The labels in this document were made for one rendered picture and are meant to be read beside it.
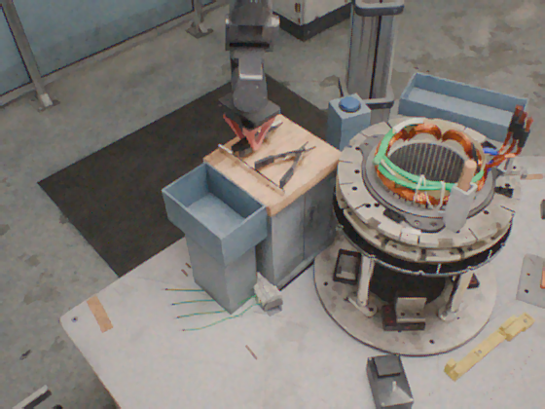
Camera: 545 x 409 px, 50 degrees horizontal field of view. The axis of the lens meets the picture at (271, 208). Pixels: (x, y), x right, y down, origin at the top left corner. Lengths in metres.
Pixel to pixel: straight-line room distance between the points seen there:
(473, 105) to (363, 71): 0.28
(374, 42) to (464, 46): 2.16
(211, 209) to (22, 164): 1.88
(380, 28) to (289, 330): 0.70
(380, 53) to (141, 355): 0.86
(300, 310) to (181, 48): 2.45
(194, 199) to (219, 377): 0.35
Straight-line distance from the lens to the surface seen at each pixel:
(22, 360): 2.26
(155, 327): 1.25
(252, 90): 0.94
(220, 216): 1.13
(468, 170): 0.91
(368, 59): 1.44
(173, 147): 2.78
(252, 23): 0.94
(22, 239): 2.60
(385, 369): 1.12
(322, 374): 1.17
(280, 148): 1.14
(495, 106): 1.37
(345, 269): 1.23
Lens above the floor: 1.83
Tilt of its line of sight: 48 degrees down
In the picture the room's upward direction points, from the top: 2 degrees counter-clockwise
